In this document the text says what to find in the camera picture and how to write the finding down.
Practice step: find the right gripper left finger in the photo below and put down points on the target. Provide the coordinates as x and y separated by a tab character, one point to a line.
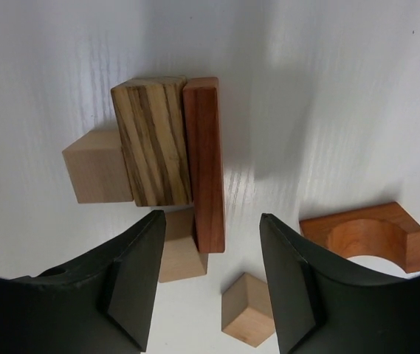
99	302

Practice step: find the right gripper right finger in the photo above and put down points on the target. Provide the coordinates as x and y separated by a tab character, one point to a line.
323	303

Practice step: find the reddish arch wood block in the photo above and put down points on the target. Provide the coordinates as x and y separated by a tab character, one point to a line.
387	231

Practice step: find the reddish long wood block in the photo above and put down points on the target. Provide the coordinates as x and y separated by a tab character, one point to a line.
202	122

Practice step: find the striped zebrawood block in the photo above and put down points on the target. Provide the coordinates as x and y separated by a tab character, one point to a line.
151	124

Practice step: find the small light wood cube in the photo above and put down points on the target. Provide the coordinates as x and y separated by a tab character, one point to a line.
97	169

